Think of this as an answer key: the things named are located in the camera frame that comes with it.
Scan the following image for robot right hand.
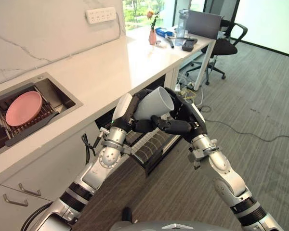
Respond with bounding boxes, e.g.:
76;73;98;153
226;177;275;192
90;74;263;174
151;87;208;143

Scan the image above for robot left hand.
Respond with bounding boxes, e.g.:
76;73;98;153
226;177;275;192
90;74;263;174
112;90;161;133

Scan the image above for white cup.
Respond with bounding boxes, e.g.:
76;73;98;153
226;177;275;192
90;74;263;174
134;86;174;121

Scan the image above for open dishwasher drawer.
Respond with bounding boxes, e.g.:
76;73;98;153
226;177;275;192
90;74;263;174
95;73;184;178

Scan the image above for white floor power strip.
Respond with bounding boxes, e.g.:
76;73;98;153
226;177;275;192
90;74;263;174
174;83;187;95

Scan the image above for white desk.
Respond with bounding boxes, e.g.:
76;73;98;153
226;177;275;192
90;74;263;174
126;24;228;91

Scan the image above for black device on desk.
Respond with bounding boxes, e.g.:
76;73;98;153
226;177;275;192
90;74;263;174
182;38;198;51

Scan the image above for black tool on desk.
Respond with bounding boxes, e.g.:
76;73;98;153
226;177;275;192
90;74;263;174
165;35;175;49

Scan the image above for pink flower vase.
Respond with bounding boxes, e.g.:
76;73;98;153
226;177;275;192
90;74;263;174
148;27;157;46

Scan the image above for black office chair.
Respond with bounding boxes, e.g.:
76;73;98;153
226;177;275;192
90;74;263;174
185;19;248;86

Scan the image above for blue package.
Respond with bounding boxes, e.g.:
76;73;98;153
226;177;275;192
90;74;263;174
155;27;176;38

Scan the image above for clear water bottle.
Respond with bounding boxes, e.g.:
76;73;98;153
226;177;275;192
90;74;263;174
175;9;190;47

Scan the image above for grey laptop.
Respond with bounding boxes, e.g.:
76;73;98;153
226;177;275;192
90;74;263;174
184;10;223;40

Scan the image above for stainless steel sink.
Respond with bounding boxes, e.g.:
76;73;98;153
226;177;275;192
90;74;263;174
0;72;83;160

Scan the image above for flowers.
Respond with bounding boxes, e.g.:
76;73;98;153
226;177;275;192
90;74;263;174
146;8;161;29

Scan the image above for black sink drying rack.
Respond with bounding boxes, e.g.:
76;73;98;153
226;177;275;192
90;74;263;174
0;83;63;147

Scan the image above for pink plate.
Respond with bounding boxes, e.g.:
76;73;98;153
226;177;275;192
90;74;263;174
5;91;43;128

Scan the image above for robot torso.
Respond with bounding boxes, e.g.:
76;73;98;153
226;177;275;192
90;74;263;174
109;206;244;231

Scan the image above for black floor cable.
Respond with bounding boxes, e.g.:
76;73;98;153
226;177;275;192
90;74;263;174
199;104;289;142

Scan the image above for silver cabinet handle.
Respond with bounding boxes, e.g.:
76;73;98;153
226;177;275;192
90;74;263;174
18;183;42;197
2;193;29;207

